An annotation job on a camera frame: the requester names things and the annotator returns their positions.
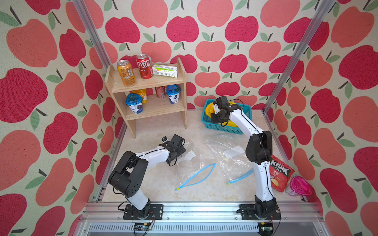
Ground banana bunch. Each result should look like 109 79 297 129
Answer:
226 102 238 128

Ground bananas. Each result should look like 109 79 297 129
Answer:
205 101 215 118

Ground teal plastic basket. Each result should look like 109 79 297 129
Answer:
202 96 261 137

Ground zip-top bag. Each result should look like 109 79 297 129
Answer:
175 142 217 191
205 133 254 185

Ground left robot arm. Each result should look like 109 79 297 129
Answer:
108 134 186 220

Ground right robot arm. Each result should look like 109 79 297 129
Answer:
211 96 281 221

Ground red chips bag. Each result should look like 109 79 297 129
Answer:
270 155 295 192

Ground wooden shelf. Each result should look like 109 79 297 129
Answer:
104 57 188 138

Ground blue yogurt cup right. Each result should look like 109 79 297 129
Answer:
166 85 181 104

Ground blue yogurt cup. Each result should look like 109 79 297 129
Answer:
166 85 181 104
126 93 143 114

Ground small red can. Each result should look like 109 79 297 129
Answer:
155 86 166 98

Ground blue yogurt cup left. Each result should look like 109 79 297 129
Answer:
126 93 143 114

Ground yellow yogurt cup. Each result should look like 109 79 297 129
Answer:
131 88 148 104

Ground green white box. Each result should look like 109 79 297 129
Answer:
152 64 178 78

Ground red cola can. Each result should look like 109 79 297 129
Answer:
136 54 153 79

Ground orange soda can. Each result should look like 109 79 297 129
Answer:
117 60 136 86

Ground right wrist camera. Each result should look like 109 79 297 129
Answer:
213 96 229 114

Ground aluminium front rail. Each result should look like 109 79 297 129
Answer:
73 201 330 236

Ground left aluminium corner post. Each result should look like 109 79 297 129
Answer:
73 0 111 70

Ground aluminium corner post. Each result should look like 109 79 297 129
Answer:
73 0 111 70
263 0 336 115

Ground right aluminium corner post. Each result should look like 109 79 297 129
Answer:
263 0 336 115

